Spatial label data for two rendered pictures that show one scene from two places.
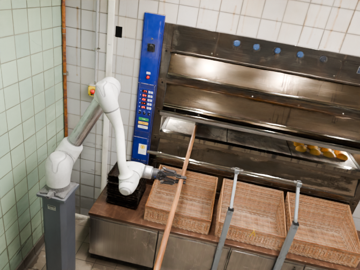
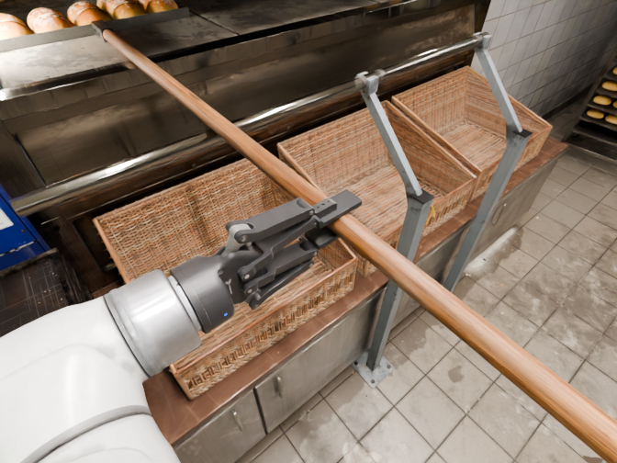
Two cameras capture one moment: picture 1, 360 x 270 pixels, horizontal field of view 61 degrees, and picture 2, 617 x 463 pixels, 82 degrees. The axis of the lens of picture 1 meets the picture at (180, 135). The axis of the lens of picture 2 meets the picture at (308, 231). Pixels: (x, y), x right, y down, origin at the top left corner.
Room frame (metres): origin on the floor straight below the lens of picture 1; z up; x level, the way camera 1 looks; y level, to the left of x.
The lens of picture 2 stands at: (1.54, 0.19, 1.50)
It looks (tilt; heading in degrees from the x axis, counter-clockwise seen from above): 45 degrees down; 316
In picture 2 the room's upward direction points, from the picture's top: straight up
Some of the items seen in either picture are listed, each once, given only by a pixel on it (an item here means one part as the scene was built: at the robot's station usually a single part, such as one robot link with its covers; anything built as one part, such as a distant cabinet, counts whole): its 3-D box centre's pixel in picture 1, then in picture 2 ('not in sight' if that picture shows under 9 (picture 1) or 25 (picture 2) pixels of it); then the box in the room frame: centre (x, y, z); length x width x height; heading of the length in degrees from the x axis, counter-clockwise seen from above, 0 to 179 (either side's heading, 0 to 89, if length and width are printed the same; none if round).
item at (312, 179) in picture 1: (254, 166); (326, 73); (2.39, -0.71, 1.02); 1.79 x 0.11 x 0.19; 85
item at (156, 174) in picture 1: (158, 174); (224, 280); (1.77, 0.10, 1.19); 0.09 x 0.07 x 0.08; 85
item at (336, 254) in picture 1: (319, 227); (468, 127); (2.08, -1.30, 0.72); 0.56 x 0.49 x 0.28; 85
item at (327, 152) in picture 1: (315, 140); not in sight; (2.79, -1.33, 1.21); 0.61 x 0.48 x 0.06; 175
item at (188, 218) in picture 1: (182, 197); (233, 256); (2.17, -0.11, 0.72); 0.56 x 0.49 x 0.28; 84
